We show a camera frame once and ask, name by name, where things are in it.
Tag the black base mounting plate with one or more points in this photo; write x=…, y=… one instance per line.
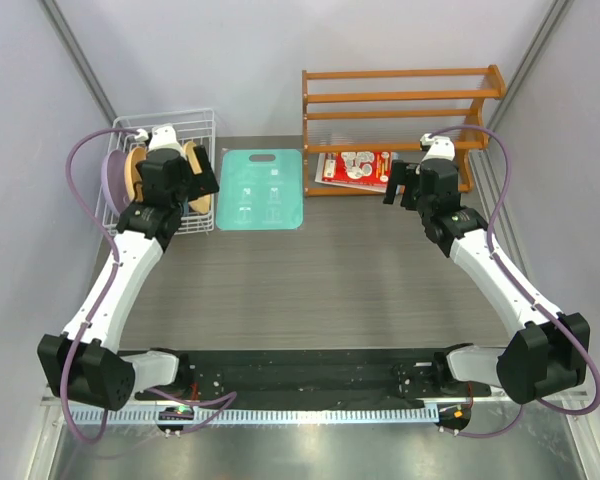
x=317, y=379

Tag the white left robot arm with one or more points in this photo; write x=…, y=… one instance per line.
x=83, y=363

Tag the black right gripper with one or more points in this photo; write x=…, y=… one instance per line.
x=403, y=173

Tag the light orange plate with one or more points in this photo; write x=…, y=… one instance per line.
x=201, y=205

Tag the white wire dish rack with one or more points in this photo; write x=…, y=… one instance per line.
x=197, y=125

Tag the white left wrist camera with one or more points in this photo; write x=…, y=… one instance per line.
x=159, y=137

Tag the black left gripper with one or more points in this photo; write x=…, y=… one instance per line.
x=203, y=183

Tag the teal cutting mat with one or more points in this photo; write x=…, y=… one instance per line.
x=260, y=190

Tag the orange wooden shelf rack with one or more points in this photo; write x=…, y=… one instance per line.
x=390, y=110

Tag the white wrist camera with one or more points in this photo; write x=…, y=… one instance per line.
x=159, y=137
x=437, y=147

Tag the red white booklet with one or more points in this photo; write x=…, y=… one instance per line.
x=365, y=170

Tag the purple plate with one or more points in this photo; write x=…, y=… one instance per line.
x=113, y=182

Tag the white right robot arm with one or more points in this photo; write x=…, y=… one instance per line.
x=544, y=355

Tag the perforated metal rail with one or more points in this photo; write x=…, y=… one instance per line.
x=155, y=413

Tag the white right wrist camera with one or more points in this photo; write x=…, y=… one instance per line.
x=437, y=147

